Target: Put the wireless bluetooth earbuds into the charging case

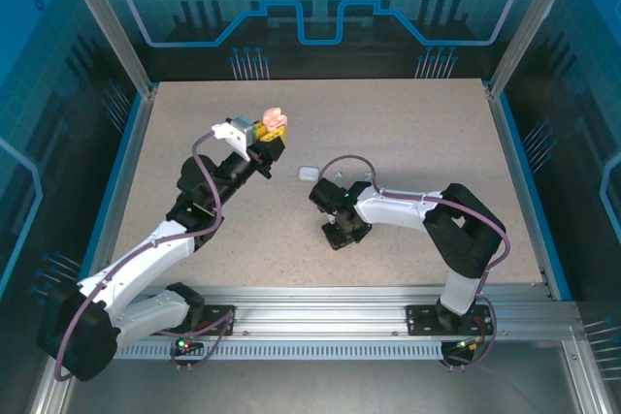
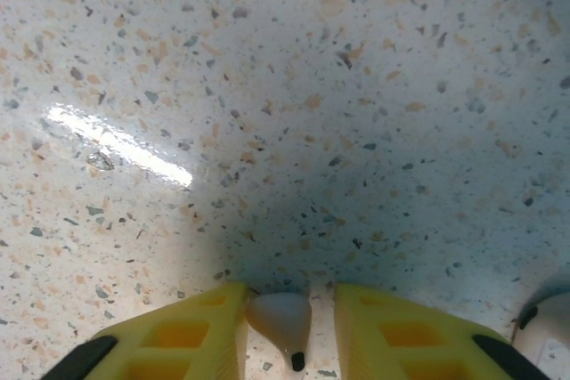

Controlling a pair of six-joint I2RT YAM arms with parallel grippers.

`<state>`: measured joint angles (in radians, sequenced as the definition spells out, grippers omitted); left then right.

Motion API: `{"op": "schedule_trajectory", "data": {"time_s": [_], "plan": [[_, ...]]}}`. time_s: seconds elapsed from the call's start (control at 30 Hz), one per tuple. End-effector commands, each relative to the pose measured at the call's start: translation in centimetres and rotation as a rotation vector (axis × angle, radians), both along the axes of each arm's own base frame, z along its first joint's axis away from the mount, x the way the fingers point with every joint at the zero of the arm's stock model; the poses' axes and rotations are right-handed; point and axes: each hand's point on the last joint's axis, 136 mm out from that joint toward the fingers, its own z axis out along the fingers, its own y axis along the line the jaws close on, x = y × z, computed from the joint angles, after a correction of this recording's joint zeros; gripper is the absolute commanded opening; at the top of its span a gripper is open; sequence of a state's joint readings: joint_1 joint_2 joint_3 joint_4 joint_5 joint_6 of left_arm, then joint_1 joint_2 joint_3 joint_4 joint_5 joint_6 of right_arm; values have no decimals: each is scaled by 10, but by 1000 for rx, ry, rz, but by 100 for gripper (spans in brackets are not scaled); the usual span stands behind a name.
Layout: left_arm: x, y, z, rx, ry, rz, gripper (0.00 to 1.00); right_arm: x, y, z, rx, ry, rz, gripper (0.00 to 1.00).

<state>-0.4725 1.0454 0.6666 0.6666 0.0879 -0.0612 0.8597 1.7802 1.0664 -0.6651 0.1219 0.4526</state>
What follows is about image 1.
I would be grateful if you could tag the pink earbud charging case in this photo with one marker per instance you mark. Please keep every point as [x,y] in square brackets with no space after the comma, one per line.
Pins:
[274,117]

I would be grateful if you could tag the white earbud charging case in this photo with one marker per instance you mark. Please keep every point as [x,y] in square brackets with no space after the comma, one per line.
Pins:
[306,173]

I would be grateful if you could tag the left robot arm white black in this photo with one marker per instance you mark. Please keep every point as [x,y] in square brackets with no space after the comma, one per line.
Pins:
[145,254]

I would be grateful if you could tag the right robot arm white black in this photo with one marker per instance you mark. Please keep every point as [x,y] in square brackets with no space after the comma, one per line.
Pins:
[398,208]

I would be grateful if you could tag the aluminium mounting beam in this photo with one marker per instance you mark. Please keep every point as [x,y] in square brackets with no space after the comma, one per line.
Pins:
[315,312]

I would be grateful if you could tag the small LED connector board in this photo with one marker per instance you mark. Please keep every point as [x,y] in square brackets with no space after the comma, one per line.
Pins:
[186,343]
[468,346]

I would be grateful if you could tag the aluminium side rail blue strip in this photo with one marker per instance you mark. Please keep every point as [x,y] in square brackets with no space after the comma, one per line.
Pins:
[515,142]
[126,162]

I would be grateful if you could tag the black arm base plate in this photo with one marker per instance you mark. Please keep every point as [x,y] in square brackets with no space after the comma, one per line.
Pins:
[218,319]
[422,319]

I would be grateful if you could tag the aluminium frame post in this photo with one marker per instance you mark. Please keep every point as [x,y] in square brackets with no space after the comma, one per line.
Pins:
[530,21]
[111,21]

